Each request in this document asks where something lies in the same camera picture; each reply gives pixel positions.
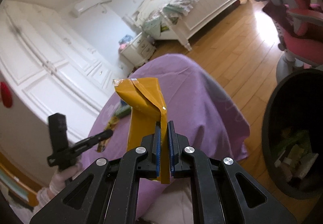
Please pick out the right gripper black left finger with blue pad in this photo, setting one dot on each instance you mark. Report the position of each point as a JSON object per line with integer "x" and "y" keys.
{"x": 107, "y": 191}

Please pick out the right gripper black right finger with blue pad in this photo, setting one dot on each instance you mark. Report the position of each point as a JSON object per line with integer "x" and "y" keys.
{"x": 222, "y": 191}

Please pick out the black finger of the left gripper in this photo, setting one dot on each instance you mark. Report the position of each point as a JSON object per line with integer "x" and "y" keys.
{"x": 88, "y": 143}

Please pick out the orange snack packet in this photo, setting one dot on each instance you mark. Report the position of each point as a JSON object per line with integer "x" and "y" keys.
{"x": 148, "y": 107}

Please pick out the black trash bin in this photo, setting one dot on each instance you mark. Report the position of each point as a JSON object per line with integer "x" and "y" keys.
{"x": 292, "y": 134}

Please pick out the white gloved hand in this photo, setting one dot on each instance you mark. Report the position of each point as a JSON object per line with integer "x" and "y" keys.
{"x": 61, "y": 178}

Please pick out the orange fruit wrapper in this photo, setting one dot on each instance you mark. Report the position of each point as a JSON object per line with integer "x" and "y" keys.
{"x": 109, "y": 129}

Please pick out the green plastic wrapper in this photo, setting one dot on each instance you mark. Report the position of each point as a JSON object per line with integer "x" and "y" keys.
{"x": 123, "y": 110}

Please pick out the white wardrobe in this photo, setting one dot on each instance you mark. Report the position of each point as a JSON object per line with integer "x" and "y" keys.
{"x": 52, "y": 68}

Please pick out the purple table cloth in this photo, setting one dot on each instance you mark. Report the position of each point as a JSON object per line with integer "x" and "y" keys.
{"x": 203, "y": 112}

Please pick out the white nightstand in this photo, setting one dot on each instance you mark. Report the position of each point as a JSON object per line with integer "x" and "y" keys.
{"x": 139, "y": 50}

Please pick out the white air conditioner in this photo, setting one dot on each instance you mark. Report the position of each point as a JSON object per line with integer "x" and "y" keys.
{"x": 82, "y": 6}

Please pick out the pink desk chair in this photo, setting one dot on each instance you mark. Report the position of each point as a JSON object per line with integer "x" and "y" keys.
{"x": 299, "y": 25}

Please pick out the red wall ornament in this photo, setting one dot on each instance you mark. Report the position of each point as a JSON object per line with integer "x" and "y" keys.
{"x": 6, "y": 96}

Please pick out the white bed frame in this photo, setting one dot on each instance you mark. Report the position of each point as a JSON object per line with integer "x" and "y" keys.
{"x": 199, "y": 4}

